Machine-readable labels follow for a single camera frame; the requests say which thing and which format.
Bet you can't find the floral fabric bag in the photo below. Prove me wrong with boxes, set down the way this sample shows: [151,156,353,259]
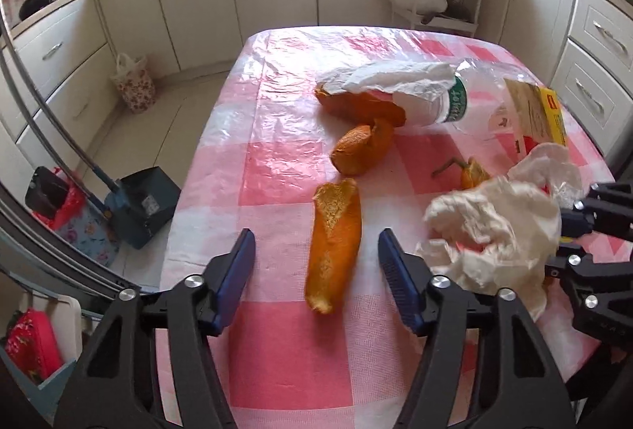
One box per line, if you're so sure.
[110,53,155,114]

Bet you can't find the curled orange peel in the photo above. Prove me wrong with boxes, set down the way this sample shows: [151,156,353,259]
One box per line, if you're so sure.
[330,117,395,177]

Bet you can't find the yellow cardboard box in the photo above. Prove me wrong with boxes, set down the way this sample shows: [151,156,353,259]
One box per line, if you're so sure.
[503,77,569,158]

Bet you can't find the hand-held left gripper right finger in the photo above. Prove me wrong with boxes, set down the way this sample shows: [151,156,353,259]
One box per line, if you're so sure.
[378,228,579,429]

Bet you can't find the large wide orange peel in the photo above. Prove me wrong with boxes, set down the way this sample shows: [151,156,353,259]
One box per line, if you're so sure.
[315,83,407,128]

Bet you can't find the grey metal rails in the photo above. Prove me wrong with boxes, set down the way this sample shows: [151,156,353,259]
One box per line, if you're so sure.
[0,182,142,306]

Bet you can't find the clear plastic bottle green label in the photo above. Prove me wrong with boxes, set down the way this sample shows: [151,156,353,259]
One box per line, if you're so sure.
[396,57,525,133]

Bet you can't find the large cream tissue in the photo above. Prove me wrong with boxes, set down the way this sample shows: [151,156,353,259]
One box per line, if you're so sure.
[418,176,565,323]

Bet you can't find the small crumpled white tissue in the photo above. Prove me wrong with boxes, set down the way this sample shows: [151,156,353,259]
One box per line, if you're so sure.
[508,143,585,207]

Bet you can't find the red patterned bag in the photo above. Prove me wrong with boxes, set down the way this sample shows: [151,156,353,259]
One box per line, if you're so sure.
[5,308,63,385]

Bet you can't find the black clay pot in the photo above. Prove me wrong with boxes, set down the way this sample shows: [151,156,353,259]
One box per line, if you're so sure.
[19,0,57,22]

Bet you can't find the white paper tissue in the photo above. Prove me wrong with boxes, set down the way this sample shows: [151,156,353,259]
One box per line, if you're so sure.
[321,62,458,126]

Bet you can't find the small orange peel with stem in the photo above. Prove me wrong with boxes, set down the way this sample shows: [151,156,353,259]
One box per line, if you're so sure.
[431,156,491,190]

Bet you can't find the dark blue dustpan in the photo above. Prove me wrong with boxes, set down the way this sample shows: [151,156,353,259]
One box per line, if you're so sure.
[106,166,181,251]

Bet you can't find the metal broom handle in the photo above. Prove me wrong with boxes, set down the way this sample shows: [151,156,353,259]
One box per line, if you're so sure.
[0,21,119,222]

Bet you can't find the long narrow orange peel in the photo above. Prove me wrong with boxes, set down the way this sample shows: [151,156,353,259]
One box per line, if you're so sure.
[304,178,363,315]

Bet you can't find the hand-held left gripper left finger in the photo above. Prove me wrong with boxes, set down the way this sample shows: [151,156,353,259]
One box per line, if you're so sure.
[53,228,257,429]

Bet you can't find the red plastic bag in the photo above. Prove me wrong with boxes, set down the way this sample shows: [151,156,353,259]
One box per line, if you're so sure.
[25,166,87,232]

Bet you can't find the pink checkered plastic tablecloth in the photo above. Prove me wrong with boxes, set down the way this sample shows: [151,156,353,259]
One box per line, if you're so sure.
[159,26,616,429]

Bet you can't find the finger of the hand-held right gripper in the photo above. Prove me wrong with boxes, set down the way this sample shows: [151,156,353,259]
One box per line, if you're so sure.
[559,182,633,242]
[544,252,633,346]

